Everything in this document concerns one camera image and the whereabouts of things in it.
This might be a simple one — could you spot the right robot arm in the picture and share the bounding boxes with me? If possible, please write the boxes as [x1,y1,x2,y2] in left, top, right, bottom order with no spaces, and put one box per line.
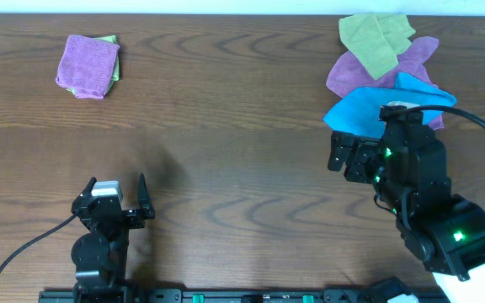
[328,105,485,299]

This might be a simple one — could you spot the olive green cloth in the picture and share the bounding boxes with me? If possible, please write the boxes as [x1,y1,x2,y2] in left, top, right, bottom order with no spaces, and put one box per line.
[338,13,416,80]

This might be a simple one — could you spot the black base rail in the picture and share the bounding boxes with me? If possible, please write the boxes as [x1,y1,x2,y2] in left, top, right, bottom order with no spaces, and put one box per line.
[38,277,449,303]

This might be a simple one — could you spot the purple cloth with label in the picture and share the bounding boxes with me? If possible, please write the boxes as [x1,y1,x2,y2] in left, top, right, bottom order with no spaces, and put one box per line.
[55,34,121,101]

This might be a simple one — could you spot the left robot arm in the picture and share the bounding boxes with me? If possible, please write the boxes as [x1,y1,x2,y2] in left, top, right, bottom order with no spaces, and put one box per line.
[71,174,155,291]

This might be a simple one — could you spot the folded green cloth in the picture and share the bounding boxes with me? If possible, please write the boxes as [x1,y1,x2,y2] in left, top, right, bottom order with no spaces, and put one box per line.
[66,35,121,94]

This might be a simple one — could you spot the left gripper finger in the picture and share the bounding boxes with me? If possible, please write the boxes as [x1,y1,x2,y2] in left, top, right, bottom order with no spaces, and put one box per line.
[80,177,97,201]
[137,173,155,219]

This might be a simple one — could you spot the blue cloth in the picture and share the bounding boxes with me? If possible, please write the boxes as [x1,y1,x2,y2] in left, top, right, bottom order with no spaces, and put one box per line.
[323,72,457,139]

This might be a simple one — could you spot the purple cloth under pile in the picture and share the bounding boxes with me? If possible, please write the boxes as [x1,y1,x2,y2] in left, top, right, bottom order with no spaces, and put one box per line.
[325,35,445,131]

